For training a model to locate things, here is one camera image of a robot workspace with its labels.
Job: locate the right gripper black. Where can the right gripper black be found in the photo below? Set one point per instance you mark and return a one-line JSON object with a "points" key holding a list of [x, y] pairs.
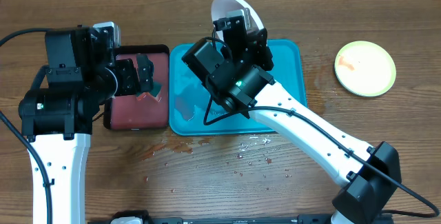
{"points": [[262, 52]]}

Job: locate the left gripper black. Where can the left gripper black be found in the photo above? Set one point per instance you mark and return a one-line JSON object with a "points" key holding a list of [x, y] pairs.
{"points": [[125, 76]]}

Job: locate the green sponge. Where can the green sponge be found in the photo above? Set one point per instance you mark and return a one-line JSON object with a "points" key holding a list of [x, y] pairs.
{"points": [[152, 94]]}

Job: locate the white plate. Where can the white plate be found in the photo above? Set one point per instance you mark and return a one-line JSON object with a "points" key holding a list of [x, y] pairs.
{"points": [[220, 8]]}

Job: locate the yellow green plate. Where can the yellow green plate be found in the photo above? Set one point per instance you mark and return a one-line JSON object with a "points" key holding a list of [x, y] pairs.
{"points": [[365, 69]]}

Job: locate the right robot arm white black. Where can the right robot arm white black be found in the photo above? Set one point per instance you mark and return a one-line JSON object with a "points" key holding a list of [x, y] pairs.
{"points": [[238, 78]]}

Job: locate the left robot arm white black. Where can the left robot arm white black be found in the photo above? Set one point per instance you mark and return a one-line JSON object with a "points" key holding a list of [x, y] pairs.
{"points": [[57, 112]]}

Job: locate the black tray with red water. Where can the black tray with red water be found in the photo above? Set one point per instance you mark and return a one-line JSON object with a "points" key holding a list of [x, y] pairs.
{"points": [[126, 112]]}

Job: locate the teal plastic tray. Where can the teal plastic tray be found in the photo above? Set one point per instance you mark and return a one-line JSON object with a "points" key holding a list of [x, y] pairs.
{"points": [[188, 98]]}

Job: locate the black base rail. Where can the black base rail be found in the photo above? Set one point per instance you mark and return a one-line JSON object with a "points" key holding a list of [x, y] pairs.
{"points": [[142, 216]]}

